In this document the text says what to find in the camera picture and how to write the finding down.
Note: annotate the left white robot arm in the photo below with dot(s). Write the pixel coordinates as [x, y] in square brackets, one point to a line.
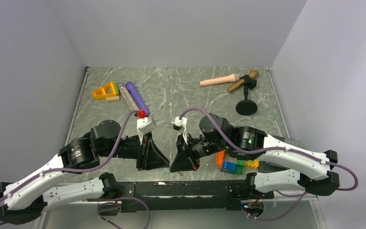
[26, 200]

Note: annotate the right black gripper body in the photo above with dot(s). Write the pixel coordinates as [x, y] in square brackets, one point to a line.
[198, 148]

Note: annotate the green toy brick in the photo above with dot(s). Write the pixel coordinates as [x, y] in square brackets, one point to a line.
[240, 164]

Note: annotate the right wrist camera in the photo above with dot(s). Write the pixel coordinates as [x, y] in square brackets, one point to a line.
[180, 124]

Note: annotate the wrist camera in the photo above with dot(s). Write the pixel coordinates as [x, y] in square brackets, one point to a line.
[145, 124]
[180, 124]

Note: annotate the light wooden block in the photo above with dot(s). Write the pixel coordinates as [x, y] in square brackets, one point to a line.
[112, 98]

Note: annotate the grey baseplate with blue bricks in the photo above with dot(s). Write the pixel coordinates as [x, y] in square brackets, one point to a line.
[272, 141]

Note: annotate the blue toy brick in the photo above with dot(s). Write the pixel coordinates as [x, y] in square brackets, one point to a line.
[228, 167]

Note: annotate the glitter tube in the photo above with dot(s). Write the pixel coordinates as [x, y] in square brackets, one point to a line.
[127, 96]

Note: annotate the purple tube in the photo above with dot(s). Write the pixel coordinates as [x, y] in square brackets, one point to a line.
[131, 87]

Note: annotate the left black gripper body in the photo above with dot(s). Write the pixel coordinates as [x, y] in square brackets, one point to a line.
[131, 148]

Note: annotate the gold microphone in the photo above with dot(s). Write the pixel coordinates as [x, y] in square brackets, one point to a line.
[243, 81]

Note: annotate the black microphone stand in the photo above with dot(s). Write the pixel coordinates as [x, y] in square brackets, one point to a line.
[246, 106]

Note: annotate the yellow toy brick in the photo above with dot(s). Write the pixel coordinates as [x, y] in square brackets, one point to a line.
[254, 164]

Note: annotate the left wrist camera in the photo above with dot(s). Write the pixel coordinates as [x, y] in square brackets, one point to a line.
[145, 124]

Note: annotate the orange curved track piece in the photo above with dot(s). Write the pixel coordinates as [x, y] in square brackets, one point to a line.
[220, 158]

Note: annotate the orange triangle toy block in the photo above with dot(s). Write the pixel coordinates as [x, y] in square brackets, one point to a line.
[107, 90]

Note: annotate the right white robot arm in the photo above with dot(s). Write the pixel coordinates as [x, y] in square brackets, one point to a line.
[310, 171]

